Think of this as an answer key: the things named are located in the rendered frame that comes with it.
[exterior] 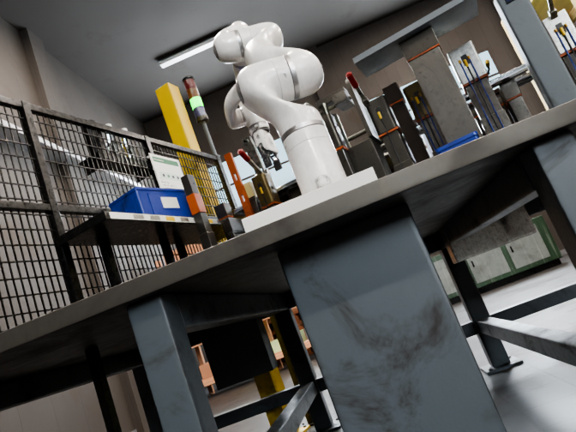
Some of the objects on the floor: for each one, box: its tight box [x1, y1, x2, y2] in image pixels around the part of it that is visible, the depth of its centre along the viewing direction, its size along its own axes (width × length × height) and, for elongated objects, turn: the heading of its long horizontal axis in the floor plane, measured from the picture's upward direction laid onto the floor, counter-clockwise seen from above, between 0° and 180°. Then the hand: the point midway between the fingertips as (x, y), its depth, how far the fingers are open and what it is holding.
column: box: [278, 203, 507, 432], centre depth 115 cm, size 31×31×66 cm
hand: (273, 166), depth 202 cm, fingers open, 8 cm apart
